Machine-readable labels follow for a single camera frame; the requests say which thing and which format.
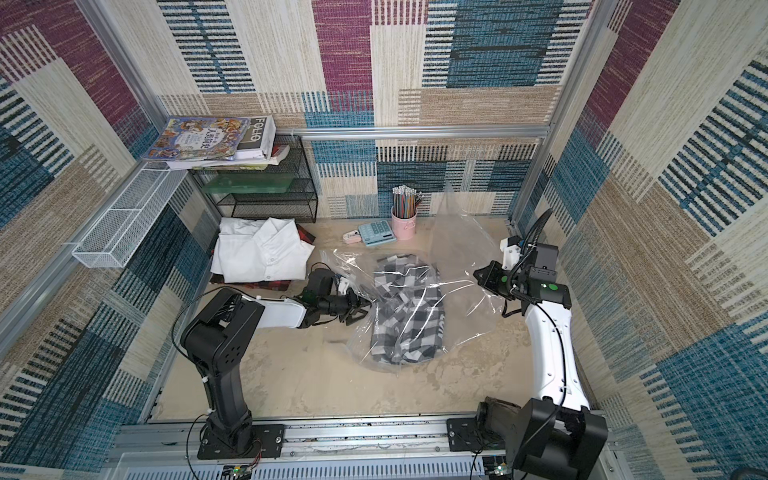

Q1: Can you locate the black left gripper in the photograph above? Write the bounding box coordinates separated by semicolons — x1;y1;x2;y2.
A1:
318;287;381;327

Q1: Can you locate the grey white checked shirt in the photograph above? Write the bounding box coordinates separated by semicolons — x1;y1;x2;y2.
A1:
370;254;445;366

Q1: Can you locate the clear plastic vacuum bag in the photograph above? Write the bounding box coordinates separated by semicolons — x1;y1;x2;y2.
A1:
320;186;503;372

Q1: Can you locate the red black plaid shirt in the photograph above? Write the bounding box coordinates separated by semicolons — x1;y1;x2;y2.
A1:
210;225;316;292

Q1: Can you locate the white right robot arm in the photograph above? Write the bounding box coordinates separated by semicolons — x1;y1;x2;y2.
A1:
474;236;608;479

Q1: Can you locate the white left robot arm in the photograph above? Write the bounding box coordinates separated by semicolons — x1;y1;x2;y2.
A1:
179;268;372;463

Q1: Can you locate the small white pink eraser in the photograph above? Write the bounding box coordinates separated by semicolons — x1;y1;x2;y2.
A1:
342;230;362;244

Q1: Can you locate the teal desk calculator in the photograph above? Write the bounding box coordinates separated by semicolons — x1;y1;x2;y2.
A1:
358;220;396;247

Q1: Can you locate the pink metal pencil bucket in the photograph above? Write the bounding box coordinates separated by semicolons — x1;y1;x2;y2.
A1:
391;209;417;241

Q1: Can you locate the coloured pencils bundle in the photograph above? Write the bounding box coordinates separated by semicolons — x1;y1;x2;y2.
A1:
392;185;422;220

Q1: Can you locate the green flat box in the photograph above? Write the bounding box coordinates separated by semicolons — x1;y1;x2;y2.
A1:
202;173;295;194

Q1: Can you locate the black folio book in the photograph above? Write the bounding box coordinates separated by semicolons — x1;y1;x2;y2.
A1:
159;115;290;170

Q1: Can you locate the colourful illustrated book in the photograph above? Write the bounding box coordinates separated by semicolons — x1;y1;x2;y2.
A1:
142;116;250;161

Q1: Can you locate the black wire shelf rack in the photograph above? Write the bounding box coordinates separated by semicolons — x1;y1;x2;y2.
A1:
191;135;319;223

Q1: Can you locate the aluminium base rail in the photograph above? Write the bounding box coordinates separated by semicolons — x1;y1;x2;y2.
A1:
101;409;619;480

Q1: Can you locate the white wire mesh basket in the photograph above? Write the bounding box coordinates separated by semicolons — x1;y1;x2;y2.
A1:
72;166;186;269

